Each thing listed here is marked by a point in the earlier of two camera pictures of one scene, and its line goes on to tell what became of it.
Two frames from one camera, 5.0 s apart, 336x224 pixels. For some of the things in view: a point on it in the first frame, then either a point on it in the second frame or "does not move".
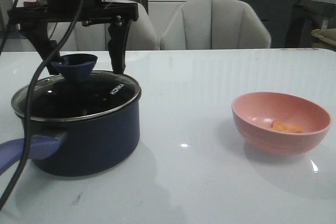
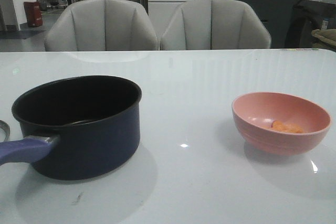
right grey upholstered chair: x=214 y=23 does not move
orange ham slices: x=282 y=126 does not move
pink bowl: x=280 y=124 does not move
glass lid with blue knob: x=75 y=94 -> x=4 y=131
